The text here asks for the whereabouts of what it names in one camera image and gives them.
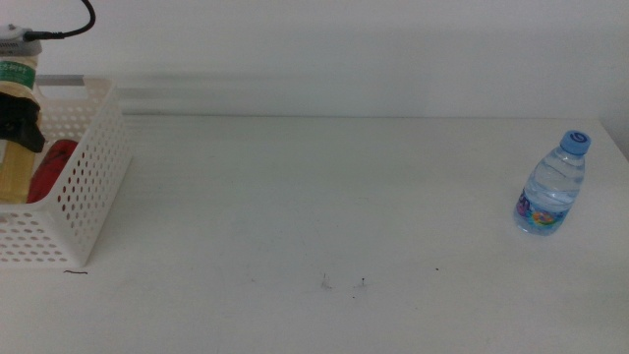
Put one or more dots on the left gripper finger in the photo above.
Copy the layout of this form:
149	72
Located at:
19	120

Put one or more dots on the yellow tea bottle green label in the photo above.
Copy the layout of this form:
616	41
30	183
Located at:
15	177

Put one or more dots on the red cola can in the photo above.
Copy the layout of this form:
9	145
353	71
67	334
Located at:
49	167

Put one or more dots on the white perforated plastic basket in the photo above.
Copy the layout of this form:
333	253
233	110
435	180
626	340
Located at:
88	196

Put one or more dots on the small water bottle blue cap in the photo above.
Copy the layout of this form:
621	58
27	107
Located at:
553	187

